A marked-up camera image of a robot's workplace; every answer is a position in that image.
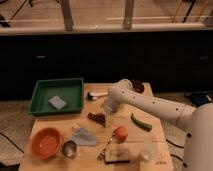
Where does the bunch of dark grapes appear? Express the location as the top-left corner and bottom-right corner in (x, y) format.
(87, 113), (106, 126)

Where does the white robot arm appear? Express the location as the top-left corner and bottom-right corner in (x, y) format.
(104, 79), (213, 171)

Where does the dark maroon bowl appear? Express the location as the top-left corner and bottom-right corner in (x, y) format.
(131, 79), (144, 94)

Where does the orange red bowl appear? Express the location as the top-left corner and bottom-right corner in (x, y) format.
(30, 127), (63, 159)

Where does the orange fruit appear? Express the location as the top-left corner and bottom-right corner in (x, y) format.
(115, 126), (128, 141)

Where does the garlic clove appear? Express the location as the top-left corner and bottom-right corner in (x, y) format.
(72, 123), (80, 131)

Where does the light blue cloth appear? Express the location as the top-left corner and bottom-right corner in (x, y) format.
(71, 127), (97, 146)

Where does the green chili pepper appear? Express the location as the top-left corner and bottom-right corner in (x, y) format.
(130, 113), (152, 132)

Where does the green plastic tray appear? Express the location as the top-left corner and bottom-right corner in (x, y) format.
(28, 78), (84, 116)

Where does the brown rectangular block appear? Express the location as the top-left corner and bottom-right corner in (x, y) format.
(104, 149), (130, 164)

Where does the metal spoon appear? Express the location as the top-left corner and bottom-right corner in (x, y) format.
(96, 131), (115, 161)

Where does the blue sponge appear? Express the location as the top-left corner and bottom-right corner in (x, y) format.
(49, 96), (66, 110)

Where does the small metal cup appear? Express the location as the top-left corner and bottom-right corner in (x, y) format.
(62, 141), (77, 158)

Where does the white handled brush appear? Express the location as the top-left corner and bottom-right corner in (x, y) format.
(87, 92), (108, 100)

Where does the black cable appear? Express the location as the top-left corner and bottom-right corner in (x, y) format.
(165, 134), (186, 171)

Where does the black cable left floor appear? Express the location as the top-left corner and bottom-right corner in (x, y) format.
(0, 132), (25, 154)

